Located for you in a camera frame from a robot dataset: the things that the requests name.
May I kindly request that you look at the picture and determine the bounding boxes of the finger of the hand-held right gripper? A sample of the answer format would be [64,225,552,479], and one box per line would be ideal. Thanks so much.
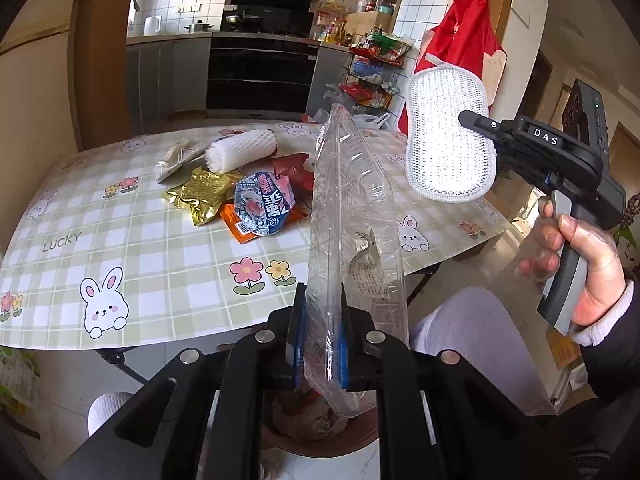
[458,110,526,148]

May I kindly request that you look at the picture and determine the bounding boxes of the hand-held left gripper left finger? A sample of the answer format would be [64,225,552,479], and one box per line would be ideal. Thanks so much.
[55,282,308,480]

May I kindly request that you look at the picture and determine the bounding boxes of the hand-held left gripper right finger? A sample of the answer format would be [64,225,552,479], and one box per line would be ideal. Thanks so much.
[340,282,581,480]

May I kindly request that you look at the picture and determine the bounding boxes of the white mesh scrub pad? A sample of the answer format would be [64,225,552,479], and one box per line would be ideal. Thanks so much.
[404,60,500,204]

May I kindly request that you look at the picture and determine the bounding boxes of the brown round trash bin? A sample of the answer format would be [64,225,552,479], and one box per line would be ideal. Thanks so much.
[260,389,382,457]

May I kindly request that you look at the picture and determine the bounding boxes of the clear plastic clamshell container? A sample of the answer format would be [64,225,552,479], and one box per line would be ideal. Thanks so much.
[304,103,411,418]

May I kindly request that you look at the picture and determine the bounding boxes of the white foam fruit net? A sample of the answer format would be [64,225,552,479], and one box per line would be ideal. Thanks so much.
[204,129,278,173]

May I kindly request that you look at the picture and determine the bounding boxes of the person's right forearm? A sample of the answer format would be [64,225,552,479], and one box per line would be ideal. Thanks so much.
[537,282,640,480]

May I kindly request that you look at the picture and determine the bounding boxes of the person's right hand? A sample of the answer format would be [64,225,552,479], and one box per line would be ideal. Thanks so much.
[517,199,627,328]

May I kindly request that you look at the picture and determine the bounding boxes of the red apron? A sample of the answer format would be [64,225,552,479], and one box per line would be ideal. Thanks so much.
[412,0,506,116]

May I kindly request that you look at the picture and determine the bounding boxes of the black table leg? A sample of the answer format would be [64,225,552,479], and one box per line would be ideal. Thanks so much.
[95,347,151,386]
[407,260,442,306]

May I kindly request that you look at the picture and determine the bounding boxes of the white plastic bag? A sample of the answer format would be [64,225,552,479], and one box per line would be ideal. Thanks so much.
[325,82,392,132]

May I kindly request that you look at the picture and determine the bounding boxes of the orange snack packet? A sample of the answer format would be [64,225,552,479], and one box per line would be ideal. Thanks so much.
[220,202,310,245]

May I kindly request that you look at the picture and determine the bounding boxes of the person's right leg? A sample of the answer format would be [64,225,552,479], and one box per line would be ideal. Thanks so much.
[409,287,557,417]

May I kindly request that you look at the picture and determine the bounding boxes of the person's leg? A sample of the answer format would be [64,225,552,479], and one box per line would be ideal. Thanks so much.
[409,287,557,417]
[87,392,137,437]

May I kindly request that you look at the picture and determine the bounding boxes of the wooden counter box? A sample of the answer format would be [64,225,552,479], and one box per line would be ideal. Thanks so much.
[345,10,396,36]

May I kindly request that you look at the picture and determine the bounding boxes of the checked bunny print tablecloth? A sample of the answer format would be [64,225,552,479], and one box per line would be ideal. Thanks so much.
[0,120,516,352]

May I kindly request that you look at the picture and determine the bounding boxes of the red snack packet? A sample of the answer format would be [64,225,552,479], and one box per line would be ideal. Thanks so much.
[272,152,317,206]

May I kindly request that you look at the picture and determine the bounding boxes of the gold foil wrapper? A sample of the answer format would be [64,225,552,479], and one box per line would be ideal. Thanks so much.
[165,167,246,228]

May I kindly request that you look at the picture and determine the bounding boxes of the person's left leg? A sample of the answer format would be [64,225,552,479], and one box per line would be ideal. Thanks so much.
[87,392,137,437]

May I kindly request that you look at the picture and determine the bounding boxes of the small clear plastic wrapper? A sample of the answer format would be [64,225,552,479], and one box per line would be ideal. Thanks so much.
[156,137,206,183]

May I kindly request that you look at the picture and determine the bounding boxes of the black built-in oven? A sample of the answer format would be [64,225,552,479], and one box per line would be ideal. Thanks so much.
[206,35,321,118]

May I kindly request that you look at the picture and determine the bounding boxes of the black range hood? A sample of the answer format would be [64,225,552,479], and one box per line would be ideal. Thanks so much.
[225,0,322,36]

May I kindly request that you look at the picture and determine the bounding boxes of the grey kitchen cabinets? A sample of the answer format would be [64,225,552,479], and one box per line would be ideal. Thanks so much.
[125,37,211,133]

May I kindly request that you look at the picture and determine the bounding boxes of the black wire storage rack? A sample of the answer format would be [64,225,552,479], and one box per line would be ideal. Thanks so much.
[340,35,418,121]

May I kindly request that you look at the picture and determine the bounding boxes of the wooden door frame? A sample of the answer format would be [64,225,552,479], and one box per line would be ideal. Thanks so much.
[70,0,142,151]

